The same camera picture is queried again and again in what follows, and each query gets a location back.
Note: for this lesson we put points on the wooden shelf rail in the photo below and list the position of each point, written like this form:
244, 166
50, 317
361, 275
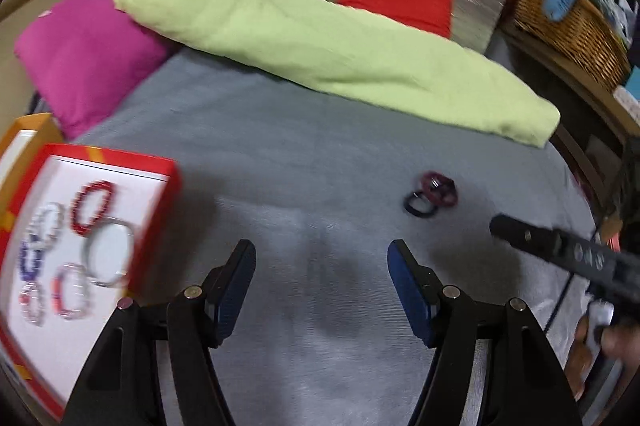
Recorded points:
594, 128

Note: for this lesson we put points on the person's right hand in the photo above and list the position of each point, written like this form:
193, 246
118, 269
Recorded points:
619, 342

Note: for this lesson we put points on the magenta pillow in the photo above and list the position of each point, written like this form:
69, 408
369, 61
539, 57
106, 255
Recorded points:
85, 57

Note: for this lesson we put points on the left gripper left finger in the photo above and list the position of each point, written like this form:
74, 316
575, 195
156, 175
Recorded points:
199, 320

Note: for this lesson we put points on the light green folded blanket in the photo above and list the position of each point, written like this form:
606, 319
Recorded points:
352, 53

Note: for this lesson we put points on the grey bed cover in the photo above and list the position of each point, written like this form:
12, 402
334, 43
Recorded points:
321, 185

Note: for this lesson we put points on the orange box lid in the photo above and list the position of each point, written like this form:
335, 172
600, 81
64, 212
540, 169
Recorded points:
19, 147

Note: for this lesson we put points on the maroon ring bangle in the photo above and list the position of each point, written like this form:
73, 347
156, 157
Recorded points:
439, 189

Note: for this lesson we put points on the red white gift box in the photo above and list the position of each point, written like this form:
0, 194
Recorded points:
51, 314

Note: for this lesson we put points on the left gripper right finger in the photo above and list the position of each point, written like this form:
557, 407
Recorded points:
443, 317

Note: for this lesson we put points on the wicker basket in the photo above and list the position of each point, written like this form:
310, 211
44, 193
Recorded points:
583, 36

